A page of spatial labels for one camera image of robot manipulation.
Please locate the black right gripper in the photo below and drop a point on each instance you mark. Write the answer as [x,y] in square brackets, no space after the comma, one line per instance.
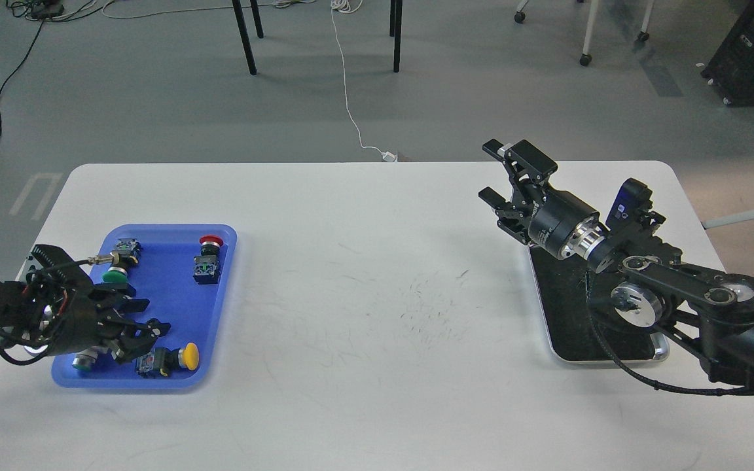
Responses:
[560,223]

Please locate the red push button switch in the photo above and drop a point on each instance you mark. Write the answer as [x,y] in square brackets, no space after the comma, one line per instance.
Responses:
[207,265]

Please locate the yellow push button switch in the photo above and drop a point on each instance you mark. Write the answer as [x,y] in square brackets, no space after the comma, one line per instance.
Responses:
[162,362]

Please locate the white rolling chair base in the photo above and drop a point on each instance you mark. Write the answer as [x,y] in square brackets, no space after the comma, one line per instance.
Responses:
[586,58]

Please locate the blue plastic tray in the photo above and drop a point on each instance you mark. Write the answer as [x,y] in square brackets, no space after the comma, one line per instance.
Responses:
[164,276]

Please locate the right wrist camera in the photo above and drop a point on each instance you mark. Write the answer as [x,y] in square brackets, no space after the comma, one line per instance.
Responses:
[631,219]

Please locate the silver metal tray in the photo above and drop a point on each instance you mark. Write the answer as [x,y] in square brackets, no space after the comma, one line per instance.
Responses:
[573,320]

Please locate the green push button switch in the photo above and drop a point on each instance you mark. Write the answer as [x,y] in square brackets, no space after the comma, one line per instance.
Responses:
[126,255]

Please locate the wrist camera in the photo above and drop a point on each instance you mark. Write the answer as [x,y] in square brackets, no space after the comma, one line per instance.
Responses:
[631,219]
[57,266]

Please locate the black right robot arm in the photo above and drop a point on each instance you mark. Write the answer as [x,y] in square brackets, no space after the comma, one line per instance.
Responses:
[629,279]

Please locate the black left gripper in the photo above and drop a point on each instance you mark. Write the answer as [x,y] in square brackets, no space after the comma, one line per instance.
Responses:
[72,319]

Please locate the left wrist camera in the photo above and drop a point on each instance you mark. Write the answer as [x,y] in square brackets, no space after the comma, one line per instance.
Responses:
[57,266]

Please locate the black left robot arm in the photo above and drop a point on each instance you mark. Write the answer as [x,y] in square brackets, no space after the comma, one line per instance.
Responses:
[17,317]

